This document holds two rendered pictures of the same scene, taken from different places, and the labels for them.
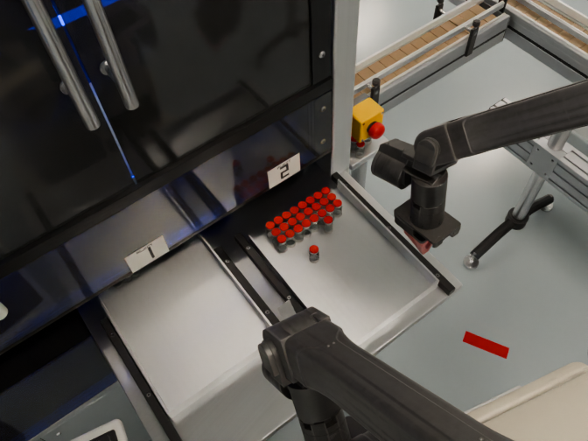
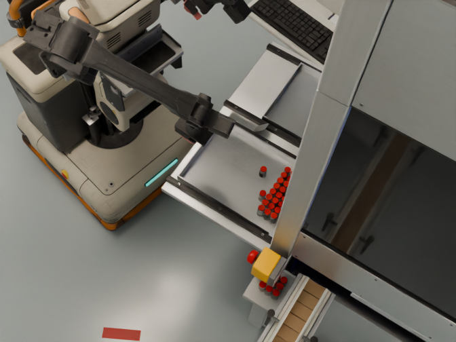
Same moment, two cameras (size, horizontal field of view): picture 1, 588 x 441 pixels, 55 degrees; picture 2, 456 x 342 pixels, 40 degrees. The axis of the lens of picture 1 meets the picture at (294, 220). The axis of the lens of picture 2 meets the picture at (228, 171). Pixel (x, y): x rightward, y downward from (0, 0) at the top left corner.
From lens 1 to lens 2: 160 cm
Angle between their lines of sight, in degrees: 57
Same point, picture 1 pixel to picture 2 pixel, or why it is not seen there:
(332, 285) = (243, 161)
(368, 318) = (214, 147)
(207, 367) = (294, 95)
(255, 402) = (259, 87)
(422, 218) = not seen: hidden behind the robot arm
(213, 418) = (278, 74)
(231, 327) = (292, 119)
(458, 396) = (137, 283)
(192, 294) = not seen: hidden behind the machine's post
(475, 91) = not seen: outside the picture
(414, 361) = (176, 299)
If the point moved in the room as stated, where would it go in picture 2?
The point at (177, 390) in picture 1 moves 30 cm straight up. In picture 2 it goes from (304, 80) to (318, 24)
